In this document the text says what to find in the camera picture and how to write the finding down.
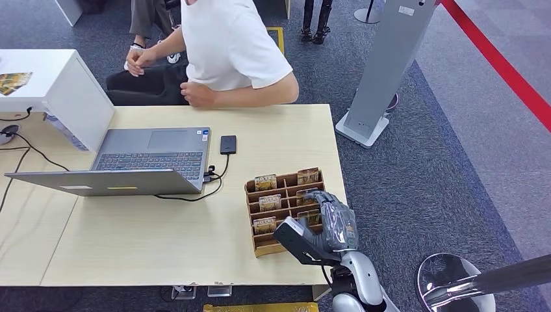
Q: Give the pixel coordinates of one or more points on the grey kiosk stand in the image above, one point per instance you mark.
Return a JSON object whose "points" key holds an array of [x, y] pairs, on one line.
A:
{"points": [[387, 64]]}

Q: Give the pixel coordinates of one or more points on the person's right hand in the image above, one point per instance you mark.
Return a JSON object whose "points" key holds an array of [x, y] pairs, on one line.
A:
{"points": [[140, 60]]}

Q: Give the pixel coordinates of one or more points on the white furniture panel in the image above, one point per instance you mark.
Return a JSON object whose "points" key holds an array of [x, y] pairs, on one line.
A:
{"points": [[69, 8]]}

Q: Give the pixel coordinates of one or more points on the printed card on cabinet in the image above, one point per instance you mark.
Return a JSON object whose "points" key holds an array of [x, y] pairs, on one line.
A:
{"points": [[13, 82]]}

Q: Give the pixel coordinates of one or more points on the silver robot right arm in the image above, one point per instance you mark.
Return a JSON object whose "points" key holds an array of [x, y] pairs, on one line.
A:
{"points": [[366, 280]]}

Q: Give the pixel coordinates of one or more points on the metal desk bracket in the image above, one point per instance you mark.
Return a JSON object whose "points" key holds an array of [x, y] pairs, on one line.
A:
{"points": [[184, 293], [219, 290]]}

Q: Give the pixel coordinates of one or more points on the round stanchion base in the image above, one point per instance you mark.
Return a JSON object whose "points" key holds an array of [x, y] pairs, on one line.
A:
{"points": [[366, 16]]}

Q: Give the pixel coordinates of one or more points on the wooden card holder rack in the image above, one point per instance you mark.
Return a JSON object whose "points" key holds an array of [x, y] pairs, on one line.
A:
{"points": [[275, 213]]}

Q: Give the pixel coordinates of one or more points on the black usb plug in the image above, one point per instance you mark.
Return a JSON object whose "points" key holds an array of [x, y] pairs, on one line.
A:
{"points": [[209, 172]]}

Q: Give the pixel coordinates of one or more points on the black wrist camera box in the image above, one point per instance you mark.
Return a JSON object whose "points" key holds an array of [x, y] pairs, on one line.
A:
{"points": [[301, 241]]}

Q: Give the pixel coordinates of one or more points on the person's left forearm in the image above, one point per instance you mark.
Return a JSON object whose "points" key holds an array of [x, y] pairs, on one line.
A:
{"points": [[258, 95]]}

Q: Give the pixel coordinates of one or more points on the red barrier belt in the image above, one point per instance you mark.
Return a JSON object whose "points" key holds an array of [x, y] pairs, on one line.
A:
{"points": [[495, 60]]}

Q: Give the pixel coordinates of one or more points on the white box cabinet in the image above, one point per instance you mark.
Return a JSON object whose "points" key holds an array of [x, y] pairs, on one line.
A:
{"points": [[64, 90]]}

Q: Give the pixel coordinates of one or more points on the black pair of legs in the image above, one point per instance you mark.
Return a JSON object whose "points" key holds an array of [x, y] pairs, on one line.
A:
{"points": [[320, 26]]}

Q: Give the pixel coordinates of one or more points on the person's right forearm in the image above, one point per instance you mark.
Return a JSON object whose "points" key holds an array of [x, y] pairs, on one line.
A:
{"points": [[170, 45]]}

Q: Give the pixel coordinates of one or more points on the yellow strip under desk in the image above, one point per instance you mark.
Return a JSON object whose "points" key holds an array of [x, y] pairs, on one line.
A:
{"points": [[258, 308]]}

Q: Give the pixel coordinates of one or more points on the black external drive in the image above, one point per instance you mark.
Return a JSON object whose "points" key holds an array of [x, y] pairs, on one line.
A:
{"points": [[228, 144]]}

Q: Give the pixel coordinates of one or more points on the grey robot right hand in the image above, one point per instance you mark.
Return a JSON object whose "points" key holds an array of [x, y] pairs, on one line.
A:
{"points": [[340, 228]]}

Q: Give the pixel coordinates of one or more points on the seated person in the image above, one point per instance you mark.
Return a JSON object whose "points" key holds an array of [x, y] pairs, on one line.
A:
{"points": [[144, 17]]}

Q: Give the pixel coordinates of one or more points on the grey laptop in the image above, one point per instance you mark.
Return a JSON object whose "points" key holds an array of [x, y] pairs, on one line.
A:
{"points": [[150, 155]]}

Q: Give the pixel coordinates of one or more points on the person's left hand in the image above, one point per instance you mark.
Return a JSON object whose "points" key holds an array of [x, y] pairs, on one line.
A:
{"points": [[198, 94]]}

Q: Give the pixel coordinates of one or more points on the grey round desk puck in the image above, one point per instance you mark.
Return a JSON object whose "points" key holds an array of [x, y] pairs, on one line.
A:
{"points": [[7, 133]]}

